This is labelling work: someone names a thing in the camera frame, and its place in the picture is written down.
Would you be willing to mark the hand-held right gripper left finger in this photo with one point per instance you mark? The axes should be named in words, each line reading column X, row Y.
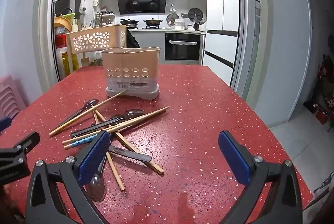
column 94, row 158

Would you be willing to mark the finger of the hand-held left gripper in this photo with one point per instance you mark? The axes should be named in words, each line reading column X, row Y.
column 4, row 123
column 24, row 143

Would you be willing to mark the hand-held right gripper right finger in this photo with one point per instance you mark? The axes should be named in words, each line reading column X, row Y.
column 233, row 158

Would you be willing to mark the beige plastic utensil holder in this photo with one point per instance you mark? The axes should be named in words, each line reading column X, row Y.
column 130, row 67

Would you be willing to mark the pink plastic stool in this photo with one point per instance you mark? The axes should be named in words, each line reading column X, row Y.
column 9, row 96

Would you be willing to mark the yellow oil bottle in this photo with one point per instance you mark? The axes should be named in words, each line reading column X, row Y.
column 66, row 62

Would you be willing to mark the white refrigerator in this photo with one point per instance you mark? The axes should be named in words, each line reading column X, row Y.
column 221, row 51

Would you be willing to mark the red festive decorations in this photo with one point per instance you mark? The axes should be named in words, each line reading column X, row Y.
column 323, row 88

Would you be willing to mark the orange plastic basin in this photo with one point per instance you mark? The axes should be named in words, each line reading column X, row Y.
column 62, row 23

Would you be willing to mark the beige flower cutout basket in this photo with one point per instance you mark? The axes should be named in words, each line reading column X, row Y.
column 91, row 40

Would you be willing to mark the black built-in oven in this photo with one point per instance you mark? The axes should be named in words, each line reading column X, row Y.
column 182, row 49

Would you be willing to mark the green plastic basin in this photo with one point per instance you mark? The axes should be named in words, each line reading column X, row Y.
column 65, row 16

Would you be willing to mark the black bag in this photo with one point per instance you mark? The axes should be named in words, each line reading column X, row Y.
column 132, row 40

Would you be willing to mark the seasoning rack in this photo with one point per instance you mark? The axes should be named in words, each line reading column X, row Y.
column 108, row 19

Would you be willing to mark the black wok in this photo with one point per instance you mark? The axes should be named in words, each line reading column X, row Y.
column 129, row 22

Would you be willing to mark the white steamer pot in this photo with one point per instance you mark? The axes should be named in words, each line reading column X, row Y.
column 180, row 24

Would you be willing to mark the black round divided tray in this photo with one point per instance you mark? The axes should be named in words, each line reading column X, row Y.
column 195, row 15

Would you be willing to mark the lidded cooking pot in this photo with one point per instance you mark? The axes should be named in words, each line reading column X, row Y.
column 153, row 22

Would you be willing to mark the black range hood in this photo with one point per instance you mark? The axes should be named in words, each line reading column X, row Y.
column 142, row 2

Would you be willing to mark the grey door frame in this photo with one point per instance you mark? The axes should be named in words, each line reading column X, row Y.
column 47, row 31

